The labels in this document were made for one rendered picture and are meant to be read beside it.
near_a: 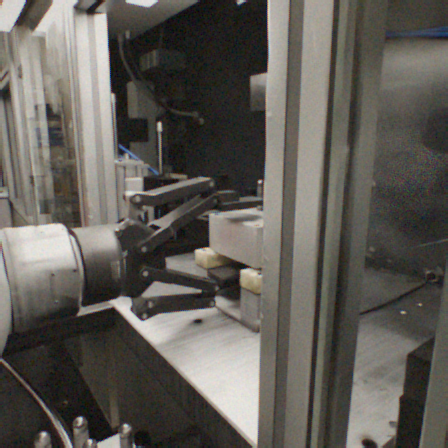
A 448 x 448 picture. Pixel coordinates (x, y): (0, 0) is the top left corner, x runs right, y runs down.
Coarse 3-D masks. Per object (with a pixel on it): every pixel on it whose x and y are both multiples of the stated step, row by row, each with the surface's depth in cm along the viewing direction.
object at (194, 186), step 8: (176, 184) 40; (184, 184) 39; (192, 184) 39; (200, 184) 40; (208, 184) 40; (128, 192) 37; (144, 192) 39; (152, 192) 38; (160, 192) 37; (168, 192) 38; (176, 192) 38; (184, 192) 39; (192, 192) 39; (200, 192) 40; (136, 200) 36; (144, 200) 36; (152, 200) 37; (160, 200) 37; (168, 200) 38
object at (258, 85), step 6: (252, 78) 47; (258, 78) 46; (264, 78) 46; (252, 84) 47; (258, 84) 47; (264, 84) 46; (252, 90) 48; (258, 90) 47; (264, 90) 46; (252, 96) 48; (258, 96) 47; (264, 96) 46; (252, 102) 48; (258, 102) 47; (264, 102) 46; (252, 108) 48; (258, 108) 47; (264, 108) 46
